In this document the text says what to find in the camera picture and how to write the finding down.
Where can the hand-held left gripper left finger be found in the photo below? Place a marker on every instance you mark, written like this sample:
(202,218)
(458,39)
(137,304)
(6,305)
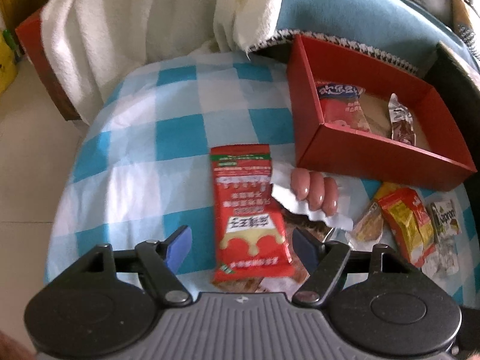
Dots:
(180,244)

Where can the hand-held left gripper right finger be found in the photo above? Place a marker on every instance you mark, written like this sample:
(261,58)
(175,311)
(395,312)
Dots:
(303,248)

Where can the clear pink sausage packet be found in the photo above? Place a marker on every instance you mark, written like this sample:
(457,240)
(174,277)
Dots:
(315,192)

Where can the red cardboard box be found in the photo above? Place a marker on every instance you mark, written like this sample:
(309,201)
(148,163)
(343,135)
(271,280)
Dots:
(375,157)

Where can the clear pastry snack packet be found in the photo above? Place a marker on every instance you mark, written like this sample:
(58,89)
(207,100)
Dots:
(367,228)

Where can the yellow and red snack packet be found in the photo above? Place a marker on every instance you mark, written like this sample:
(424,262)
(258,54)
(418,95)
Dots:
(403,221)

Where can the blue and white checked cloth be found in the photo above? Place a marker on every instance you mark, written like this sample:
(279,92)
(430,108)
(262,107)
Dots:
(150,120)

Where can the red and blue snack packet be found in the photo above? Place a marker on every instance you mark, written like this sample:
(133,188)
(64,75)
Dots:
(337,108)

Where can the white and black snack packet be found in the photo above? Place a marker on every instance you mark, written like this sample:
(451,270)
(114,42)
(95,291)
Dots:
(444,217)

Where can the silver and brown snack packet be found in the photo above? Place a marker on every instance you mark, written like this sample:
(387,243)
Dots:
(403,127)

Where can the white fleece blanket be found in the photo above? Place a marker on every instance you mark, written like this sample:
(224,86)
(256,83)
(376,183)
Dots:
(131,26)

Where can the red box lid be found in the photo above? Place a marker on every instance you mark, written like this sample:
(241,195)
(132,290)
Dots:
(41,63)

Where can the blue blanket with houndstooth trim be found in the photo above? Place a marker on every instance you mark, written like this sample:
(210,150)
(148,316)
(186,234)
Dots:
(356,7)

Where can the yellow bag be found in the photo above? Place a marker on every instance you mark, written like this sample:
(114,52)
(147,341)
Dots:
(6,63)

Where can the orange patterned cushion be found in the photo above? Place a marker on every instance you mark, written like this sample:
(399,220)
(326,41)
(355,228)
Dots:
(463,18)

